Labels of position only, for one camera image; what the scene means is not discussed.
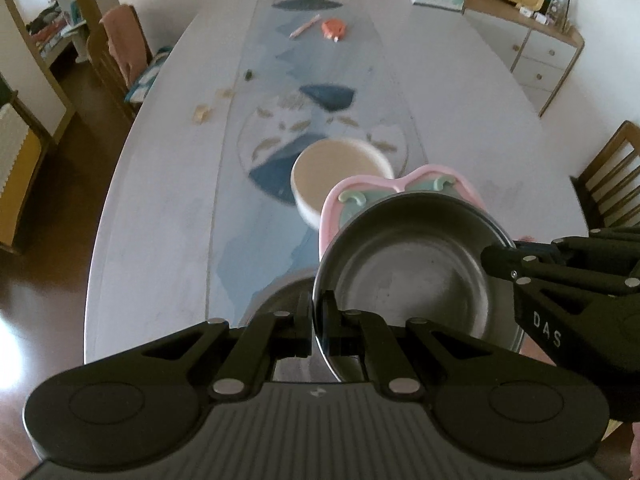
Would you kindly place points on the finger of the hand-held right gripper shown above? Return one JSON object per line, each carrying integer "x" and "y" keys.
{"x": 600, "y": 247}
{"x": 500, "y": 259}

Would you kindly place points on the silver round plate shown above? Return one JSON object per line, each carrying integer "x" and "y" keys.
{"x": 280, "y": 296}

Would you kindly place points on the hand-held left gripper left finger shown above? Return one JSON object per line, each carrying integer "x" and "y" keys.
{"x": 308, "y": 325}

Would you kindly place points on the small beige block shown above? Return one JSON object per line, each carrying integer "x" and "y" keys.
{"x": 201, "y": 114}

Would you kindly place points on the large stainless steel bowl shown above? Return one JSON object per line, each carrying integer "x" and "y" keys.
{"x": 420, "y": 270}

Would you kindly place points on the cream round bowl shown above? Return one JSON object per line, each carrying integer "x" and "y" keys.
{"x": 330, "y": 170}

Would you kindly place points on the wooden slatted chair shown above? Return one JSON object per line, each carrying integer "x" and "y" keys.
{"x": 612, "y": 180}

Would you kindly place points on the pink rabbit-shaped plate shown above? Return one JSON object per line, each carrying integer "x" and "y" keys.
{"x": 380, "y": 185}

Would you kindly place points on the white drawer cabinet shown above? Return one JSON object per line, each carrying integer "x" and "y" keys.
{"x": 540, "y": 55}

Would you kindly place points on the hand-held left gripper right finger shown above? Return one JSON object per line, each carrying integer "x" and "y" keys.
{"x": 327, "y": 325}

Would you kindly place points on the pink pen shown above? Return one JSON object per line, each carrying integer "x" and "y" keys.
{"x": 304, "y": 26}

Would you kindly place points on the orange round object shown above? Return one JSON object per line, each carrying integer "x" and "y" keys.
{"x": 334, "y": 30}

